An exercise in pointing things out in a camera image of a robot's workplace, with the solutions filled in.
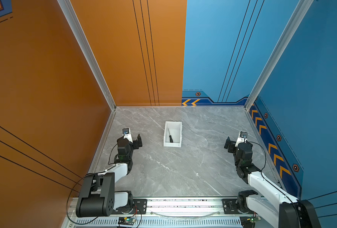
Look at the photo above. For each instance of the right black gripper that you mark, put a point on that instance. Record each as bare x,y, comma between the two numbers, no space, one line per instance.
232,145

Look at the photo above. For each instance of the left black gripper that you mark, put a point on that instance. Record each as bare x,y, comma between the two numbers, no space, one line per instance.
135,145

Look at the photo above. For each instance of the black screwdriver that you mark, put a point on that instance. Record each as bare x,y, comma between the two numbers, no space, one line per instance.
170,136

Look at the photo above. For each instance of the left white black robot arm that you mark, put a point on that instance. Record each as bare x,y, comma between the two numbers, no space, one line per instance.
98,197

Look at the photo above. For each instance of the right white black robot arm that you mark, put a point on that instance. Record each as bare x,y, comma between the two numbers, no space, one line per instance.
275,205

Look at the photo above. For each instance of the white plastic bin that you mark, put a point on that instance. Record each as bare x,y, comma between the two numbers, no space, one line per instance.
176,132

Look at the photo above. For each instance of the left green circuit board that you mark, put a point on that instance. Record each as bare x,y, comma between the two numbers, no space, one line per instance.
127,222

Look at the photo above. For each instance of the green circuit board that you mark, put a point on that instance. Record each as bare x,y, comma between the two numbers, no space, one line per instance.
127,222
249,222

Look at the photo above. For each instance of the right green circuit board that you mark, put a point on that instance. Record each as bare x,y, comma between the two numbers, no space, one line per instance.
249,222

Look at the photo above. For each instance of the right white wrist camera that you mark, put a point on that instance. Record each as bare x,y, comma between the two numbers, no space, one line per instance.
242,138

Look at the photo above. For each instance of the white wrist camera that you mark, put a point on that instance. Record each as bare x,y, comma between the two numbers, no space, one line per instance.
127,134
242,138

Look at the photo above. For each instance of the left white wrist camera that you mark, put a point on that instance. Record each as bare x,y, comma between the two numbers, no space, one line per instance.
127,134

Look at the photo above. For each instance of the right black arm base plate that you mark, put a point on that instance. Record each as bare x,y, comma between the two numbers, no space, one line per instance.
236,206

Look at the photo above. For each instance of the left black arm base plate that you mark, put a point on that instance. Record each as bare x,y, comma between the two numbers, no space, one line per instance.
138,205

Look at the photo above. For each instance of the aluminium mounting rail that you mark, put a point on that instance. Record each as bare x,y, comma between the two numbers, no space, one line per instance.
175,206

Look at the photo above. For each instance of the left aluminium corner post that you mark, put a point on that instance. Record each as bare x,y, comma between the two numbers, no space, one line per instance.
77,30

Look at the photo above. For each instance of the aluminium corner post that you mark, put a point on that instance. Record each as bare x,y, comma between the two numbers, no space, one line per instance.
292,25
77,30

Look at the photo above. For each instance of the right aluminium corner post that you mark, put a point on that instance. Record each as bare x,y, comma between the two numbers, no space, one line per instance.
292,25

